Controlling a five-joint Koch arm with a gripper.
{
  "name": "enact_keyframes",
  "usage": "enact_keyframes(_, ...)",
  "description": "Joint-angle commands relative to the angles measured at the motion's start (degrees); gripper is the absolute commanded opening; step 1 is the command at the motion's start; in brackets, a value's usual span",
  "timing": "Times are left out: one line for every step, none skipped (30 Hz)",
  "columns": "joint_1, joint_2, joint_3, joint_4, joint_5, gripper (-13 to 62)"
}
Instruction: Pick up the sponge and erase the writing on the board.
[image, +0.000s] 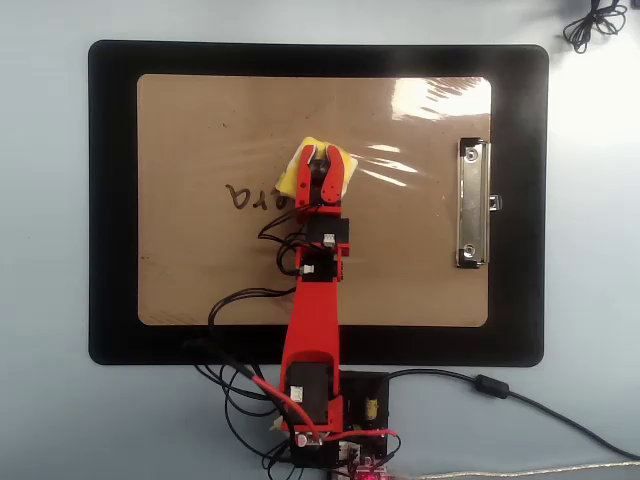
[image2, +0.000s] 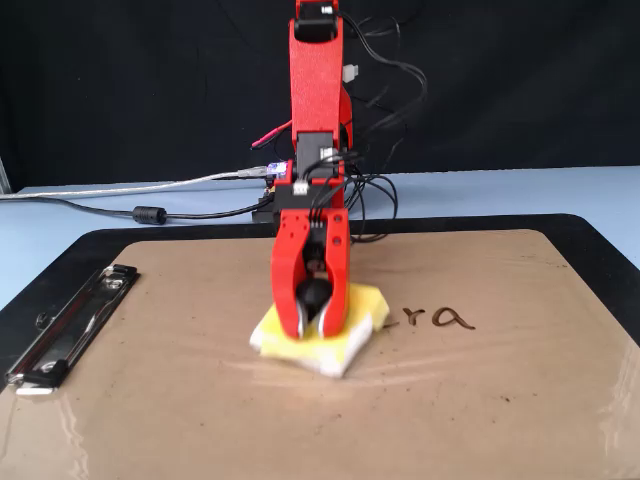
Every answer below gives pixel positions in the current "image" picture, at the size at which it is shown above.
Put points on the black rectangular mat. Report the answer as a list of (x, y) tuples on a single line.
[(110, 200)]

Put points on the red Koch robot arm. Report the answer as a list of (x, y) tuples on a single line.
[(312, 320)]

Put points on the yellow sponge with black knob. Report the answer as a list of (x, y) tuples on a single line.
[(287, 177)]

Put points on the brown clipboard board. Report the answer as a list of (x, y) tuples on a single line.
[(400, 250)]

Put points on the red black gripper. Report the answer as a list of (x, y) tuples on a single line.
[(327, 230)]

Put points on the silver metal clipboard clip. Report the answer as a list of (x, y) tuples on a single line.
[(472, 200)]

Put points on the robot controller circuit board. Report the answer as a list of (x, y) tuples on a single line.
[(367, 467)]

